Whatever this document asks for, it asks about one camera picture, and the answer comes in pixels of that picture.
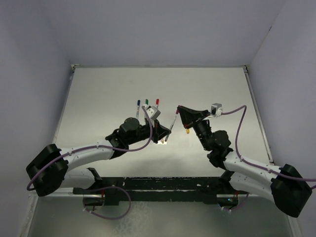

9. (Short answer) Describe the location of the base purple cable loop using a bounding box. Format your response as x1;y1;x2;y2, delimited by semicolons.
82;185;132;220

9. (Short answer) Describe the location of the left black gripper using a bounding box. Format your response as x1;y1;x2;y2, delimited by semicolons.
127;118;170;145

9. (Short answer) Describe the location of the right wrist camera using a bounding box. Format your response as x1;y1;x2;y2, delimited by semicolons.
210;103;223;118

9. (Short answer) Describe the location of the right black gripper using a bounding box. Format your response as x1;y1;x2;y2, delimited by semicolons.
178;106;212;151

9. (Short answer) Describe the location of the purple camera cable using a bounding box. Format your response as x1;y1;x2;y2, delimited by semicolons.
27;108;155;191
221;105;316;190

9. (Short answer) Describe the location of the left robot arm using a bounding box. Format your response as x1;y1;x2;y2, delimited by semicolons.
26;118;171;197

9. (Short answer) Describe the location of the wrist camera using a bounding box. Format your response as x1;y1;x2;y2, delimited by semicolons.
143;104;161;121
210;103;223;118

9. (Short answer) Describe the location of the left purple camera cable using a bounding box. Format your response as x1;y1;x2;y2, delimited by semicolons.
27;108;155;191

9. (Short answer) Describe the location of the magenta pen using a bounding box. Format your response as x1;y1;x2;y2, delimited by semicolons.
164;114;178;142

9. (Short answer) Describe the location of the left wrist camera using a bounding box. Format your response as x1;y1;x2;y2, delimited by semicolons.
143;104;161;121

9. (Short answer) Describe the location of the blue pen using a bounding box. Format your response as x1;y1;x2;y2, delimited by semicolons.
136;105;140;119

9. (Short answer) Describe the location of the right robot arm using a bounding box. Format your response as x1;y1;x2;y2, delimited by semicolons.
177;103;313;218

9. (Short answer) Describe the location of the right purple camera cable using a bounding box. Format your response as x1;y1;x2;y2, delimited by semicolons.
221;105;316;190

